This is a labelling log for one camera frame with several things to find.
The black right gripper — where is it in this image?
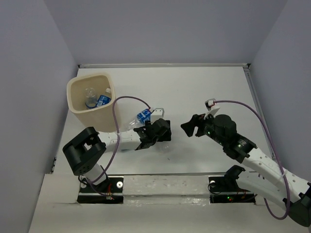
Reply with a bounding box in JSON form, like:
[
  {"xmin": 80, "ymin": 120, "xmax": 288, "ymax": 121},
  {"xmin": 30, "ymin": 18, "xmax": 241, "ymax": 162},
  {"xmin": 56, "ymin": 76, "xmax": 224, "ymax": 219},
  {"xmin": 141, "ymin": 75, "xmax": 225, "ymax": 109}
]
[{"xmin": 180, "ymin": 110, "xmax": 226, "ymax": 147}]

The blue label bottle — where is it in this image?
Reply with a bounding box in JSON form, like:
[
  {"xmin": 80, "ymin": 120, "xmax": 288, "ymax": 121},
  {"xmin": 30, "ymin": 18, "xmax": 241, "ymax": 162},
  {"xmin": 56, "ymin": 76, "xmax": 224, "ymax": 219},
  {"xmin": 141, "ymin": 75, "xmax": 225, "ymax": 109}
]
[
  {"xmin": 122, "ymin": 108, "xmax": 154, "ymax": 131},
  {"xmin": 96, "ymin": 88, "xmax": 112, "ymax": 107}
]

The clear bottle without label top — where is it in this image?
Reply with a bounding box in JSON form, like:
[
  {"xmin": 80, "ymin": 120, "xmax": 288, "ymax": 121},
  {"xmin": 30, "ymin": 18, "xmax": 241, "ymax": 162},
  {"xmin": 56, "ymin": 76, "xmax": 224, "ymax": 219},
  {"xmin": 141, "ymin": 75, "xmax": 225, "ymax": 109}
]
[{"xmin": 85, "ymin": 87, "xmax": 98, "ymax": 109}]

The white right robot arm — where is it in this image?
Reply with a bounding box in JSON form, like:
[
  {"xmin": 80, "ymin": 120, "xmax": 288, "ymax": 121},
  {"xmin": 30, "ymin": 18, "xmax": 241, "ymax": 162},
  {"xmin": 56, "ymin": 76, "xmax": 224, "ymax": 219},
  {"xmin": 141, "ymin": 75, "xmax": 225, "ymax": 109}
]
[{"xmin": 181, "ymin": 114, "xmax": 311, "ymax": 227}]

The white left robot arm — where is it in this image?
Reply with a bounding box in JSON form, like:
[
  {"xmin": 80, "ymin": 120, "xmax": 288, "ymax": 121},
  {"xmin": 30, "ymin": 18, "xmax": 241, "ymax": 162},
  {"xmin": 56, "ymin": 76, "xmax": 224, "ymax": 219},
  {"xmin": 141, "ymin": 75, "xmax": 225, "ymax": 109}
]
[{"xmin": 62, "ymin": 118, "xmax": 172, "ymax": 192}]

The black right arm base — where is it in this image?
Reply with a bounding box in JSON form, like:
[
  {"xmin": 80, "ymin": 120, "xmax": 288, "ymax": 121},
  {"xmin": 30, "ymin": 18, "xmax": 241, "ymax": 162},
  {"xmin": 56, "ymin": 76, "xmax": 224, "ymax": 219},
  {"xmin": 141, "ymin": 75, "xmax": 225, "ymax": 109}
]
[{"xmin": 207, "ymin": 165, "xmax": 256, "ymax": 204}]

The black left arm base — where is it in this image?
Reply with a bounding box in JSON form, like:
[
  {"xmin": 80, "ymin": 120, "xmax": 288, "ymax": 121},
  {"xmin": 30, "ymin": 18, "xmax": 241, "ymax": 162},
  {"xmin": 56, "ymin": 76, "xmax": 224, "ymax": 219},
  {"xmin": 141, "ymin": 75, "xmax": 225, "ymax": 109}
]
[{"xmin": 77, "ymin": 176, "xmax": 124, "ymax": 204}]

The beige plastic bin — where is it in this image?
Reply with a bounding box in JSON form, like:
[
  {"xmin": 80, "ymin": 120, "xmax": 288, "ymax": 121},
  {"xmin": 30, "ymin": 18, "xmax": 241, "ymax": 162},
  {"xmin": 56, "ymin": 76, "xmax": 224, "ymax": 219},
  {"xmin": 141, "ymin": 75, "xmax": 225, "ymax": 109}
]
[{"xmin": 67, "ymin": 73, "xmax": 116, "ymax": 132}]

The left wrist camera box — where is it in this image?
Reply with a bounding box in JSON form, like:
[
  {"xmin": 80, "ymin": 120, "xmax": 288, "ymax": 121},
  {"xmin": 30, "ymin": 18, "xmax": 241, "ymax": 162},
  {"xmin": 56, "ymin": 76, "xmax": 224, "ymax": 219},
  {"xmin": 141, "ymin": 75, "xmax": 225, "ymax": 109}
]
[{"xmin": 150, "ymin": 108, "xmax": 165, "ymax": 123}]

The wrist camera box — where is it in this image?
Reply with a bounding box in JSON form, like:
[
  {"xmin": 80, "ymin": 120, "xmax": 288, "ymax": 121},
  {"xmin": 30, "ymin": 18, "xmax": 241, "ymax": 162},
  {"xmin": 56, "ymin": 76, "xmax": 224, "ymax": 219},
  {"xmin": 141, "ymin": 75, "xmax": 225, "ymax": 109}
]
[
  {"xmin": 204, "ymin": 99, "xmax": 220, "ymax": 119},
  {"xmin": 150, "ymin": 108, "xmax": 165, "ymax": 123}
]

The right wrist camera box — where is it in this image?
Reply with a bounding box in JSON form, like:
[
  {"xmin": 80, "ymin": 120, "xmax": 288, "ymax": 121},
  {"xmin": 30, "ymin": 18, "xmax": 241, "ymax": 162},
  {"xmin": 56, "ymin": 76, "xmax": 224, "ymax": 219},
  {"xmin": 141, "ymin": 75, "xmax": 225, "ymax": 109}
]
[{"xmin": 204, "ymin": 99, "xmax": 220, "ymax": 119}]

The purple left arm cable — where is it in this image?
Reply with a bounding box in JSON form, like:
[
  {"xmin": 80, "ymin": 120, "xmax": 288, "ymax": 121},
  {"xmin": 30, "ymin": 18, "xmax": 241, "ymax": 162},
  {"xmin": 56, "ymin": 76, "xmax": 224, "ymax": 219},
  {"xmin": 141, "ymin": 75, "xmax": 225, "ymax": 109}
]
[{"xmin": 82, "ymin": 96, "xmax": 153, "ymax": 184}]

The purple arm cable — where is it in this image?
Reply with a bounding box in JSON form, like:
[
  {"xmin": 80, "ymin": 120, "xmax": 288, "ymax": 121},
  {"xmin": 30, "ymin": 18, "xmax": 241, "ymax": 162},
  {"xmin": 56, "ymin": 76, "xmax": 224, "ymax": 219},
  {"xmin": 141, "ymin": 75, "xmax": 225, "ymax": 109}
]
[
  {"xmin": 82, "ymin": 96, "xmax": 153, "ymax": 184},
  {"xmin": 213, "ymin": 100, "xmax": 290, "ymax": 220}
]

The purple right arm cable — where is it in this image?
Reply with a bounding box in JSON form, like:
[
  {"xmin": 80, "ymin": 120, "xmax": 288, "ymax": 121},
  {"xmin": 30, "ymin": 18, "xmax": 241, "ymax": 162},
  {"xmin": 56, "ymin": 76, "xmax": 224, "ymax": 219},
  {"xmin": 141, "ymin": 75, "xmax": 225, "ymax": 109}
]
[{"xmin": 213, "ymin": 100, "xmax": 290, "ymax": 220}]

